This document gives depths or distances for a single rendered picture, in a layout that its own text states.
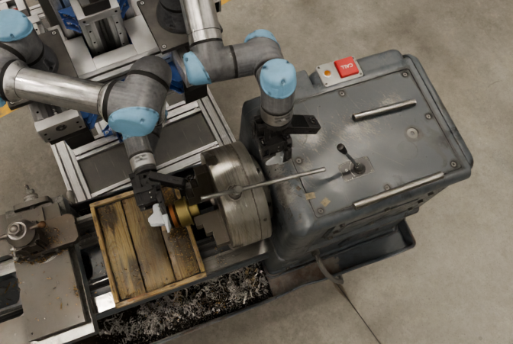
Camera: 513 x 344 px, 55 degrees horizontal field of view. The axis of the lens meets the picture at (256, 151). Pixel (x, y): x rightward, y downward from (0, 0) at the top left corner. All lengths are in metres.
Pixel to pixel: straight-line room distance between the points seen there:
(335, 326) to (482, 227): 0.99
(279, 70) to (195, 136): 1.56
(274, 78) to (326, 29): 2.22
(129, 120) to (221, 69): 0.30
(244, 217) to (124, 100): 0.45
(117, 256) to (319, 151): 0.76
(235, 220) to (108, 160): 1.28
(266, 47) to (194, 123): 1.52
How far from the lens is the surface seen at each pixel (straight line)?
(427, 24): 3.46
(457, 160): 1.55
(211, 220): 1.49
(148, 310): 2.00
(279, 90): 1.03
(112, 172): 2.54
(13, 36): 1.52
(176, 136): 2.56
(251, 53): 1.10
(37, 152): 2.91
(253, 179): 1.39
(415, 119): 1.55
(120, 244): 1.72
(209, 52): 1.09
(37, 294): 1.67
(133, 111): 1.27
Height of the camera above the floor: 2.54
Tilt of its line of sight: 68 degrees down
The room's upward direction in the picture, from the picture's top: 11 degrees clockwise
